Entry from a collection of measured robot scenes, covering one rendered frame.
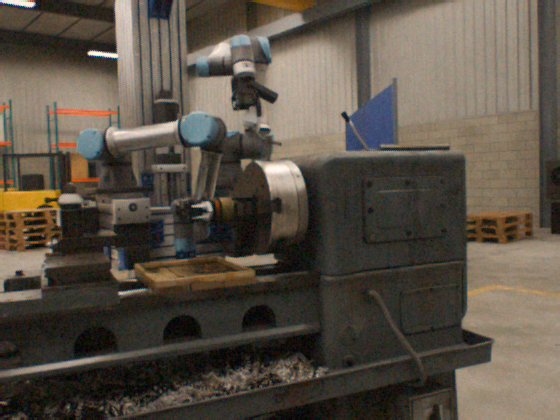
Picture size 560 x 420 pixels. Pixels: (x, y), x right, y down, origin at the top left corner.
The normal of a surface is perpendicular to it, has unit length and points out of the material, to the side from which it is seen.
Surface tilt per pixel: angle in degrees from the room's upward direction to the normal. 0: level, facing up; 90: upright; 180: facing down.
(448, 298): 90
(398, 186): 90
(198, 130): 89
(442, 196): 90
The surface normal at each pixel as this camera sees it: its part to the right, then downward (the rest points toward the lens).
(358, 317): 0.40, 0.04
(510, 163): -0.77, 0.06
